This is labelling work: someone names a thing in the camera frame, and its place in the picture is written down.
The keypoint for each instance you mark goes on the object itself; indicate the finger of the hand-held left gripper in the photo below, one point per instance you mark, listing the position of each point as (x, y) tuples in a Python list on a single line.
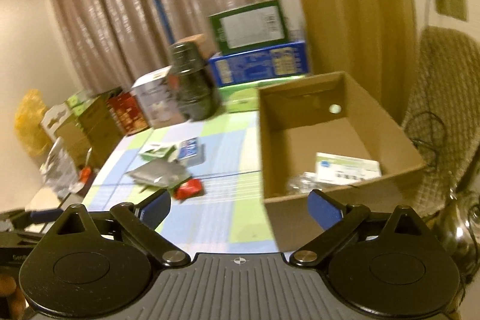
[(41, 217)]

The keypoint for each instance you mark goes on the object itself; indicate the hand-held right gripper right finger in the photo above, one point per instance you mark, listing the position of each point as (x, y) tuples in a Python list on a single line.
[(324, 209)]

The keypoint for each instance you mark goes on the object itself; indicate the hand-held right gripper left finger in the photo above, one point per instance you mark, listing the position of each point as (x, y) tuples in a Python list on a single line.
[(157, 207)]

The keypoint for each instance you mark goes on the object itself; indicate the silver foil pouch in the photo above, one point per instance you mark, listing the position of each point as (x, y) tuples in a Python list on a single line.
[(157, 173)]

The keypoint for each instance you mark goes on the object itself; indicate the red snack packet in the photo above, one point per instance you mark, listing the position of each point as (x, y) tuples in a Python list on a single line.
[(189, 189)]

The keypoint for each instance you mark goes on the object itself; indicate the white medicine box blue logo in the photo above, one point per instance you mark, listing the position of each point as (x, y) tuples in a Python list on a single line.
[(348, 168)]

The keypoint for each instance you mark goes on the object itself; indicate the brown cardboard box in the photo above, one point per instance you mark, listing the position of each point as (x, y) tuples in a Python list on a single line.
[(300, 140)]

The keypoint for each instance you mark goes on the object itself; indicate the person's left hand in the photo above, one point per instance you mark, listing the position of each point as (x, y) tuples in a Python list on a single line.
[(9, 297)]

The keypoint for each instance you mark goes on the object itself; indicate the white plastic bag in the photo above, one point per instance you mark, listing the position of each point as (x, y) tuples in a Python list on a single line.
[(58, 170)]

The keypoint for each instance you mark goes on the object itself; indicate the small green white box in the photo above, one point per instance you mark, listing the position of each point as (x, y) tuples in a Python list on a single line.
[(157, 152)]

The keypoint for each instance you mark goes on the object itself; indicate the small orange object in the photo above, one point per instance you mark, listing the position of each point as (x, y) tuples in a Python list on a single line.
[(85, 175)]

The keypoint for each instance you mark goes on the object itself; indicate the small brown carton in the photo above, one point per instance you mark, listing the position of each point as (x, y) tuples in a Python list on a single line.
[(71, 140)]

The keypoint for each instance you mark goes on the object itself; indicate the yellow plastic bag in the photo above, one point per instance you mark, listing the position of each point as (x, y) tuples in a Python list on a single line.
[(30, 121)]

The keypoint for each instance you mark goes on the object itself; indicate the red gift box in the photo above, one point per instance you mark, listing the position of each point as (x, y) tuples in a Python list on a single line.
[(127, 115)]

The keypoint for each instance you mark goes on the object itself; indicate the white cut cardboard insert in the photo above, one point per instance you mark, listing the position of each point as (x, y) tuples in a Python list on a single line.
[(54, 117)]

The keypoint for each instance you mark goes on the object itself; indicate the large brown carton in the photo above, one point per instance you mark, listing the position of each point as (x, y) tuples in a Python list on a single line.
[(99, 125)]

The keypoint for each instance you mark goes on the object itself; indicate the white humidifier box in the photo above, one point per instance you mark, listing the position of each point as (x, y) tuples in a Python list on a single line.
[(155, 102)]

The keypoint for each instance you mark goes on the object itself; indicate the pale green tissue packs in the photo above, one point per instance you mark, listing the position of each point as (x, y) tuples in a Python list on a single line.
[(78, 102)]

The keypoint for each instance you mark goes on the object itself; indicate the dark green ceramic jar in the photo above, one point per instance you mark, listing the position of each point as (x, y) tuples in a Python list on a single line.
[(193, 84)]

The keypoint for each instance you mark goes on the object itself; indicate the shiny metal kettle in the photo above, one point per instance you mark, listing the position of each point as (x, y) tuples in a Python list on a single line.
[(457, 233)]

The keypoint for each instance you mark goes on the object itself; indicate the green tissue pack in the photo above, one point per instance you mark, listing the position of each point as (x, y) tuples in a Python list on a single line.
[(243, 97)]

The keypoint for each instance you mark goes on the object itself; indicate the blue carton box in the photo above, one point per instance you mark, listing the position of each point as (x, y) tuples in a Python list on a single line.
[(258, 65)]

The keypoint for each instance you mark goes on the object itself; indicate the quilted beige chair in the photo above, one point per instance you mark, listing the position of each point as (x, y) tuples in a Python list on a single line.
[(446, 80)]

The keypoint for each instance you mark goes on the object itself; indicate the dark green box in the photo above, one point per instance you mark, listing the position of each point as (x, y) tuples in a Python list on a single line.
[(247, 27)]

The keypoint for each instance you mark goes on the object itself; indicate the golden curtain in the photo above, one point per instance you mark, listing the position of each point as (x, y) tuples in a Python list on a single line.
[(348, 5)]

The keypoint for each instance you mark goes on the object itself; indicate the beige shiny curtain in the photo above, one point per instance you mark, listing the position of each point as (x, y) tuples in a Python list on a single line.
[(112, 5)]

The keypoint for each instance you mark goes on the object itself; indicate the wall socket with plug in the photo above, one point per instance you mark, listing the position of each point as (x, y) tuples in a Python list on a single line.
[(440, 3)]

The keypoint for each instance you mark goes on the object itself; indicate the beige wall socket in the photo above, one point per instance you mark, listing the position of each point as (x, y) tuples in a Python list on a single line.
[(458, 6)]

